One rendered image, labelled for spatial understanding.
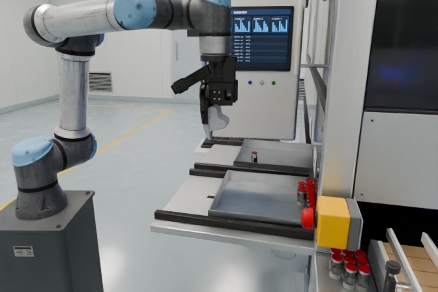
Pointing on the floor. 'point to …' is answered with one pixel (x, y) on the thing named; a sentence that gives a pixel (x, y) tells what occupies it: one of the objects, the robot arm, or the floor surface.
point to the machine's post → (346, 83)
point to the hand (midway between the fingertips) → (207, 134)
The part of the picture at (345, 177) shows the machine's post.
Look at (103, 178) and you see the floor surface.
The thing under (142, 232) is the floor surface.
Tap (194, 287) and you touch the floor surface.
